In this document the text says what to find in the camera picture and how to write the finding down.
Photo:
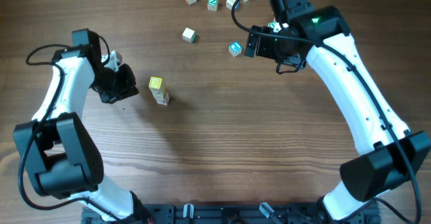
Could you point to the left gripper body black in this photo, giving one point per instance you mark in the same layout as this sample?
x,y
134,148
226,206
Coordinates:
x,y
113,85

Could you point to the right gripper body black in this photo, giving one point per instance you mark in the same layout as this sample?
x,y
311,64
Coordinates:
x,y
271,48

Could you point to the white soccer ball block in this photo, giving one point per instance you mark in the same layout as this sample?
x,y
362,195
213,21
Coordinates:
x,y
160,94

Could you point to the blue C block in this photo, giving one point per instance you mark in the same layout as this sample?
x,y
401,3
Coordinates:
x,y
235,49

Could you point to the green V block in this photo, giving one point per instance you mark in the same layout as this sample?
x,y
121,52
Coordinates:
x,y
272,24

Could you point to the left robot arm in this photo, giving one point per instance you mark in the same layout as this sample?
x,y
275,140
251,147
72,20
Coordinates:
x,y
60,164

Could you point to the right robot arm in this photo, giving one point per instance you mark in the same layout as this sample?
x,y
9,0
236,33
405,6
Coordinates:
x,y
389,154

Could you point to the white base tower block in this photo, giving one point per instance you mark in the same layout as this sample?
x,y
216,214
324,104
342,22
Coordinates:
x,y
163,102

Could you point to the white red-sided block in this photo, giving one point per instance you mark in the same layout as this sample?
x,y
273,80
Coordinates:
x,y
279,27

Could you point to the white blue-sided block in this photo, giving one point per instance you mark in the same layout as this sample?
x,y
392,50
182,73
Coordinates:
x,y
230,4

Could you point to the green N block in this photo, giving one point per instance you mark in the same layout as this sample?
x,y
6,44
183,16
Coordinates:
x,y
212,5

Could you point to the white green-sided block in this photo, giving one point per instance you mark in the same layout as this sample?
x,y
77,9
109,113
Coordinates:
x,y
189,35

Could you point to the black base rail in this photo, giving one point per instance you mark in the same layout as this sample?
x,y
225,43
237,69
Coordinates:
x,y
293,213

